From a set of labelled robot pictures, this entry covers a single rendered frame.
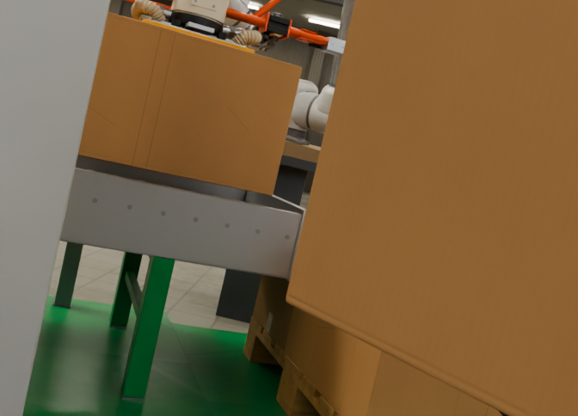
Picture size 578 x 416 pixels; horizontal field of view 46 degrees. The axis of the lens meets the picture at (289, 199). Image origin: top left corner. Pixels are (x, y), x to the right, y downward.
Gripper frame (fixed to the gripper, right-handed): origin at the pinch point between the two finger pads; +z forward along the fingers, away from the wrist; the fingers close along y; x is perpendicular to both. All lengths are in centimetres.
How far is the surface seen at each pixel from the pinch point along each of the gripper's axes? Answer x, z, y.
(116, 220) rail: 40, 36, 66
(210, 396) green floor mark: 2, 28, 115
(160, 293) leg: 25, 36, 84
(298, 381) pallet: -20, 38, 103
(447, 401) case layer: -41, 81, 88
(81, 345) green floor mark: 39, -5, 115
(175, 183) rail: 17, -30, 59
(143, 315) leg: 28, 36, 90
